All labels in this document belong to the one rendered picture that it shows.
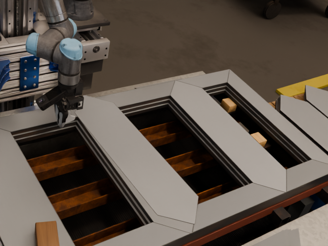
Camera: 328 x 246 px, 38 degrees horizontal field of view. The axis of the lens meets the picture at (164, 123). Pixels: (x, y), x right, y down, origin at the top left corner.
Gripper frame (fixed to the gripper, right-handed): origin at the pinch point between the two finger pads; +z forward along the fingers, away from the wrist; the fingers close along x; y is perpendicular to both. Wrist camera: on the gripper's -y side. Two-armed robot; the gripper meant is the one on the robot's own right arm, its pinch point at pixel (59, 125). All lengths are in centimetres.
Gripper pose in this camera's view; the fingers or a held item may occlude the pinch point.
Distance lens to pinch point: 183.2
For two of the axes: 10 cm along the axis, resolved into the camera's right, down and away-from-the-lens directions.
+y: 8.2, -2.2, 5.3
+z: -2.0, 7.6, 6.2
